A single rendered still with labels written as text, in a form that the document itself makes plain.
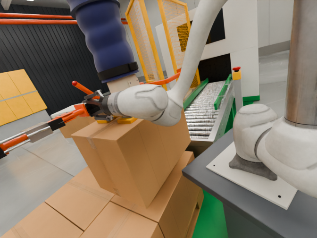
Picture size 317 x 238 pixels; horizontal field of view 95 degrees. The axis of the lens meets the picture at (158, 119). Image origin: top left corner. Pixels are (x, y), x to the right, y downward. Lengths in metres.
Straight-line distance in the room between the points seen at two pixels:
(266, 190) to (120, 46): 0.87
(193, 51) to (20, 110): 7.85
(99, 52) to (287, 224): 0.97
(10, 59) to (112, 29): 11.08
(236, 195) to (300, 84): 0.44
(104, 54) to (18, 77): 7.55
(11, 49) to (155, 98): 11.65
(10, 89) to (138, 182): 7.67
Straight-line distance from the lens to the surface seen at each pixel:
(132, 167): 0.68
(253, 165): 0.75
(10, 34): 12.20
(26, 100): 8.16
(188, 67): 0.54
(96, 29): 0.82
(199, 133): 1.50
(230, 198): 0.70
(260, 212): 0.68
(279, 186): 0.75
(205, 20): 0.51
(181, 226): 1.24
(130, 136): 0.65
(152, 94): 0.42
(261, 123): 0.64
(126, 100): 0.46
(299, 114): 0.51
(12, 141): 0.64
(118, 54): 0.79
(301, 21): 0.47
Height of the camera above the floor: 1.31
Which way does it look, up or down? 21 degrees down
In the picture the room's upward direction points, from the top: 17 degrees counter-clockwise
